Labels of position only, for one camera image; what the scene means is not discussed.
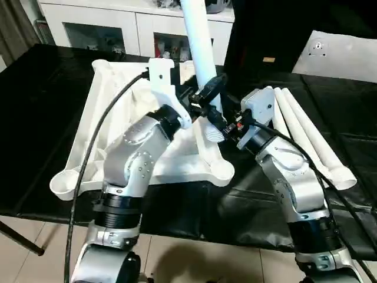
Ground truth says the white flat panel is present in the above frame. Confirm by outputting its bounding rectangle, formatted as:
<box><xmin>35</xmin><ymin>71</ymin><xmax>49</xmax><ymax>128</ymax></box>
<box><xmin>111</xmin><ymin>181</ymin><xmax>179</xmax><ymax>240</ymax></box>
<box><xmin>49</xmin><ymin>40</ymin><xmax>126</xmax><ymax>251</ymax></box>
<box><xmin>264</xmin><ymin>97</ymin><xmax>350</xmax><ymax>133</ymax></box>
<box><xmin>293</xmin><ymin>29</ymin><xmax>377</xmax><ymax>84</ymax></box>

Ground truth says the black metal stand leg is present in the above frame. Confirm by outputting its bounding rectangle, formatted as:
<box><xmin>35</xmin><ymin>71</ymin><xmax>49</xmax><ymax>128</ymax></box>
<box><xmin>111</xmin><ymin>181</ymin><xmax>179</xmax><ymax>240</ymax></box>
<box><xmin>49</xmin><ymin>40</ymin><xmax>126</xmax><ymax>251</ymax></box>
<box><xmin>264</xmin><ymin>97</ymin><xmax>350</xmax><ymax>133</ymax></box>
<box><xmin>0</xmin><ymin>219</ymin><xmax>47</xmax><ymax>257</ymax></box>

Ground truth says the white plastic table top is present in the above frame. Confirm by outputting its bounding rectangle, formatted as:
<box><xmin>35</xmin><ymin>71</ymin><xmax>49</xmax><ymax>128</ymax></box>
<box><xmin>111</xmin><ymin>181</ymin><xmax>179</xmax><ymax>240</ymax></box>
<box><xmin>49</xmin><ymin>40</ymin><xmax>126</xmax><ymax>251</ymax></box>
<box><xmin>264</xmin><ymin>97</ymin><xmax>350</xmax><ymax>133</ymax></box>
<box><xmin>49</xmin><ymin>58</ymin><xmax>236</xmax><ymax>199</ymax></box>

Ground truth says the white cabinet with glass doors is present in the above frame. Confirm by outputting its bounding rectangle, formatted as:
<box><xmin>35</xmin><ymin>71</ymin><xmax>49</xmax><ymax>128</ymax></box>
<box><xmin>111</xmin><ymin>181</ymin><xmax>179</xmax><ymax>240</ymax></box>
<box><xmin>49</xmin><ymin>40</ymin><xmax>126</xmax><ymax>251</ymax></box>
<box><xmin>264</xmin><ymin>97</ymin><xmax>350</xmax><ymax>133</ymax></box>
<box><xmin>38</xmin><ymin>0</ymin><xmax>234</xmax><ymax>67</ymax></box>

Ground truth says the black work mat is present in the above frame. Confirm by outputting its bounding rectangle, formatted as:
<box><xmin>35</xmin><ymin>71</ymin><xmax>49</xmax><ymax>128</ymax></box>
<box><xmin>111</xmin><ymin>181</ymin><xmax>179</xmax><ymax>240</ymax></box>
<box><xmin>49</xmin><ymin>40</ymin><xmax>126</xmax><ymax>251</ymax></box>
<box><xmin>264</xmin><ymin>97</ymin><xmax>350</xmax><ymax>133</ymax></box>
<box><xmin>0</xmin><ymin>42</ymin><xmax>377</xmax><ymax>245</ymax></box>

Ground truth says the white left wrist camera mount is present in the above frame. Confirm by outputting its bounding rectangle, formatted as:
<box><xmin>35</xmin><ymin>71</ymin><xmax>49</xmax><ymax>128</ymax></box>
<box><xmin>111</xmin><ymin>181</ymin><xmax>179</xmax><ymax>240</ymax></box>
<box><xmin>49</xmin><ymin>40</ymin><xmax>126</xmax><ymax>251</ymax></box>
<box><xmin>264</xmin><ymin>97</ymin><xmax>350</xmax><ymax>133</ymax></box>
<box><xmin>146</xmin><ymin>58</ymin><xmax>192</xmax><ymax>127</ymax></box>

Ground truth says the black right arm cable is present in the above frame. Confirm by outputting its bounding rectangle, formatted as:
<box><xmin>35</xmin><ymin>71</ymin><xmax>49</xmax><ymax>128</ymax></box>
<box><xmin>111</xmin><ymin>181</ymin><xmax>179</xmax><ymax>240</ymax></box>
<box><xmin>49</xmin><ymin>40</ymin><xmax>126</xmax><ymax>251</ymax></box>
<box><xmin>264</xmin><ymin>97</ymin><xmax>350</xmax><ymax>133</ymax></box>
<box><xmin>242</xmin><ymin>115</ymin><xmax>377</xmax><ymax>236</ymax></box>

